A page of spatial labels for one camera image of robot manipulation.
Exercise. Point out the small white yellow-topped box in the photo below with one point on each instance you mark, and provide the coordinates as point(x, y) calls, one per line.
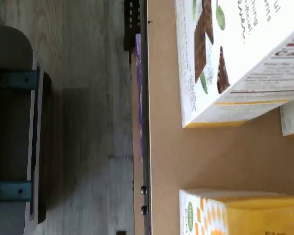
point(235, 215)
point(291, 122)

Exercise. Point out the glossy black shelf beam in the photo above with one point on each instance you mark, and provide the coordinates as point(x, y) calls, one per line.
point(145, 122)

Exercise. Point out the brown shelf board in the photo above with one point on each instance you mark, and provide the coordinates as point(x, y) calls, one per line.
point(166, 159)

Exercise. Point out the white Simple Mills mint box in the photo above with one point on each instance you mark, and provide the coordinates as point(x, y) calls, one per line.
point(210, 36)

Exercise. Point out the grey robot cart top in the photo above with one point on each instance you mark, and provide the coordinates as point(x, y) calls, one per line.
point(12, 49)

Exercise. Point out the black beam bolt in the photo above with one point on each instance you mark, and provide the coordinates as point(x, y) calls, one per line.
point(143, 209)
point(143, 189)

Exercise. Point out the thin cart edge panel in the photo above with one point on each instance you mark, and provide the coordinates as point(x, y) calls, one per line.
point(45, 147)

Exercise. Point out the teal metal bracket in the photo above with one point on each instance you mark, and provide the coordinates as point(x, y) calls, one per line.
point(14, 79)
point(9, 191)

